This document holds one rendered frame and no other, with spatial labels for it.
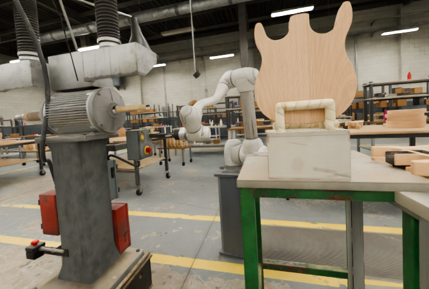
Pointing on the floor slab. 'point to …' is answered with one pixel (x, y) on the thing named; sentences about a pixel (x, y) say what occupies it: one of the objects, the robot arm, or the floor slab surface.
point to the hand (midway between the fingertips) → (154, 135)
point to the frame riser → (140, 276)
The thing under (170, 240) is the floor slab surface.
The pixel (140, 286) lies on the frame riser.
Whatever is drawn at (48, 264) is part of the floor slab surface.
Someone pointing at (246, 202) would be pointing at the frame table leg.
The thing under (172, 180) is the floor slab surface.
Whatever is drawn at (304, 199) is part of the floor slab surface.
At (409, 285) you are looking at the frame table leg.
